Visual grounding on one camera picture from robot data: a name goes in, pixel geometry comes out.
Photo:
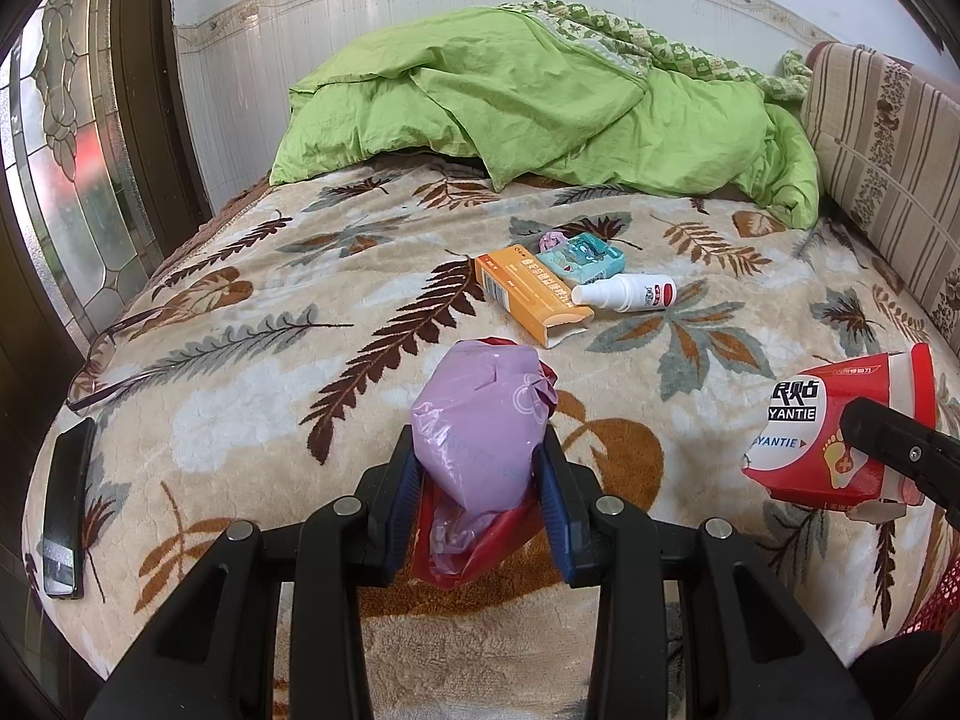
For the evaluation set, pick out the red plastic mesh basket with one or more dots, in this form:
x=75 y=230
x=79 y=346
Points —
x=941 y=607

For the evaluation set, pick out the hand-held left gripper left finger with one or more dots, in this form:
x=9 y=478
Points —
x=401 y=521

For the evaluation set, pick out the white spray bottle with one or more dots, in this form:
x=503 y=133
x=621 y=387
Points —
x=630 y=292

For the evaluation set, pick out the leaf printed blanket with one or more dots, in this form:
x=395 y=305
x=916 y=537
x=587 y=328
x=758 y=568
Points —
x=300 y=360

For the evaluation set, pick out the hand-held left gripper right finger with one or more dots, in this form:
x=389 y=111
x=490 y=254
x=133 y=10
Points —
x=562 y=521

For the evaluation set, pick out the teal tissue pack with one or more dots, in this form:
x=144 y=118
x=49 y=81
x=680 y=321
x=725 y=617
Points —
x=585 y=259

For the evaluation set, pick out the green quilt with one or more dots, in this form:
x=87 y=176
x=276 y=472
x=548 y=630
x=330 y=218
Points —
x=450 y=112

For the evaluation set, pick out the small pink packet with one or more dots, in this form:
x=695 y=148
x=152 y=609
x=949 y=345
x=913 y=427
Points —
x=553 y=241

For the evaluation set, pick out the black smartphone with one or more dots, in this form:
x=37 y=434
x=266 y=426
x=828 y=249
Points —
x=67 y=510

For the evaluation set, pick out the brown glass panel door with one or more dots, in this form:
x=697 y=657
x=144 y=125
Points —
x=82 y=165

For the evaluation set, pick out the dark cloth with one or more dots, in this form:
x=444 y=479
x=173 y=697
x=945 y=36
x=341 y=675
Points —
x=900 y=667

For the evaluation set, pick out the dark framed eyeglasses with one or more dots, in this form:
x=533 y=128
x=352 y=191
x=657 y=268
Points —
x=120 y=385

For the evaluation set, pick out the orange cardboard box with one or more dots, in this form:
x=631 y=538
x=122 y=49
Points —
x=525 y=292

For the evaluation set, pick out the red plastic bag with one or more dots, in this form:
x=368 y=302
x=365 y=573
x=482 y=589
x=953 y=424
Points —
x=510 y=540

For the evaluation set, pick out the striped beige cushion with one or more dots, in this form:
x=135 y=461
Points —
x=885 y=157

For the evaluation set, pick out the green white patterned sheet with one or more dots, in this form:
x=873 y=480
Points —
x=660 y=45

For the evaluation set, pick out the purple plastic bag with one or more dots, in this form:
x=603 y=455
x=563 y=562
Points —
x=480 y=420

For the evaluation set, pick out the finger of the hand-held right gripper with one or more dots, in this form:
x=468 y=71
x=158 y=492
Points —
x=907 y=457

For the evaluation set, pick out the red white carton box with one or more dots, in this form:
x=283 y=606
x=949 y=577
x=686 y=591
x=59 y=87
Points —
x=810 y=405

